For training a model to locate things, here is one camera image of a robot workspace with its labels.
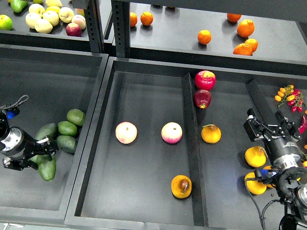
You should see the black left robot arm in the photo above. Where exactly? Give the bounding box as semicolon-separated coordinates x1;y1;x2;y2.
0;112;59;171

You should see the bright red apple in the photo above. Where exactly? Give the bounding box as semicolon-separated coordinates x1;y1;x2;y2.
195;70;216;91

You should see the orange front right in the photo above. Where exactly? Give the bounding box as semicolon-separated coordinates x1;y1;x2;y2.
233;43;253;56

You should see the yellow pear upper right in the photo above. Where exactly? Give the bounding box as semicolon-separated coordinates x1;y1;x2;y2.
245;146;266;168

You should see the black centre tray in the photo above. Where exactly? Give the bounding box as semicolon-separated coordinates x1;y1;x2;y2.
65;58;307;230

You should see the black tray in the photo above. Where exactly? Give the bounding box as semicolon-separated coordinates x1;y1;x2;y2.
0;45;108;225
65;58;307;230

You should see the pale yellow pear left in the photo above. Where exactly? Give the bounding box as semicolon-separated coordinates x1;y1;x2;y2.
25;12;41;29

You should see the green avocado top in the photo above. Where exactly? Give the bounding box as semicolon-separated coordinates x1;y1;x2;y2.
66;109;85;127

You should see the pale peach on shelf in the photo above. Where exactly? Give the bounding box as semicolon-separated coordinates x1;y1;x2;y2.
71;14;86;30

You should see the green avocado lower right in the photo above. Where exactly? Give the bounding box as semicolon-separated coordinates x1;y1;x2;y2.
56;135;78;154

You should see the black divider right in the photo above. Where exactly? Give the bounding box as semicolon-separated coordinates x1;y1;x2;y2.
245;79;307;192

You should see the green avocado middle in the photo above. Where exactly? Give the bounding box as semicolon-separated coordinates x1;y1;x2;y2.
58;121;78;137

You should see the green apple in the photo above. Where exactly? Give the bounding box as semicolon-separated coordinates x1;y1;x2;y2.
0;14;13;31

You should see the orange shelf centre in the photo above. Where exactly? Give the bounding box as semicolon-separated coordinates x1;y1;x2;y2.
197;30;212;45

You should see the cherry tomato bunch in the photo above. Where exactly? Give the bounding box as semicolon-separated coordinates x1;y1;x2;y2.
274;85;306;113

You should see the orange right small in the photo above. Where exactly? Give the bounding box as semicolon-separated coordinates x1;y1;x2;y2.
245;38;259;52

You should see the orange top right edge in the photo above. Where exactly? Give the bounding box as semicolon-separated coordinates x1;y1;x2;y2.
227;13;242;23

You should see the yellow pear far right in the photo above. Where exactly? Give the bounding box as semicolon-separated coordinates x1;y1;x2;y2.
263;165;278;188

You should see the pink peach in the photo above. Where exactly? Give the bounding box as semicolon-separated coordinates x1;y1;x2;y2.
115;122;137;144
161;122;183;144

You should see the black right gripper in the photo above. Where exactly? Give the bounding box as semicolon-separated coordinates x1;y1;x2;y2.
243;108;302;167

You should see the black left tray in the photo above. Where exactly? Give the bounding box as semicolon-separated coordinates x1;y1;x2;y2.
0;45;108;225

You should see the pink peach left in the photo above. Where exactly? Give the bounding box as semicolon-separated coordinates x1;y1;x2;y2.
115;122;137;144

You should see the red chili pepper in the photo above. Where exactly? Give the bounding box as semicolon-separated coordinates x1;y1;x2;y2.
298;115;307;134

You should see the yellow pear lower right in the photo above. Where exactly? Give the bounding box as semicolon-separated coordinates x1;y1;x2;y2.
244;172;267;195

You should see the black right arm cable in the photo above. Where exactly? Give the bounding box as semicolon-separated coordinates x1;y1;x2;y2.
246;177;288;230

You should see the pale yellow pear front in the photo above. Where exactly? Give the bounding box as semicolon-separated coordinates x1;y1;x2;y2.
35;19;53;34

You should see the dark red apple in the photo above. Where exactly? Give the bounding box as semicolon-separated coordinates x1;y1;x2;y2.
193;89;212;109

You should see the large orange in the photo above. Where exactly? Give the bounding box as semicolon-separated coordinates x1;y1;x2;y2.
237;19;255;37

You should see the red apple on shelf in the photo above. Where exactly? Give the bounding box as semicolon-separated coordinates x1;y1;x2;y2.
66;23;82;37

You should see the pink peach right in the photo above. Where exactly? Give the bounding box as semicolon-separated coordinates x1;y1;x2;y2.
161;122;183;144

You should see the dark green avocado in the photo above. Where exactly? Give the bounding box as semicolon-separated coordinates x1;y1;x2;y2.
36;155;57;182

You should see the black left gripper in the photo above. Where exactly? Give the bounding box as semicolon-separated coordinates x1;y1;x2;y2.
0;127;59;171

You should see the pale yellow pear centre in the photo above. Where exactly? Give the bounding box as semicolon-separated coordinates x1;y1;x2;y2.
43;11;59;26

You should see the black shelf post left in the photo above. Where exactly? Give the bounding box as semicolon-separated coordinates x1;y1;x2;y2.
72;0;104;53

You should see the light green avocado front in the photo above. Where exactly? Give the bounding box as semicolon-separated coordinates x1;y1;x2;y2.
29;155;38;163

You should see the green avocado hidden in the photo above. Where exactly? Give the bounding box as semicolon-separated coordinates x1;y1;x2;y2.
35;123;58;140

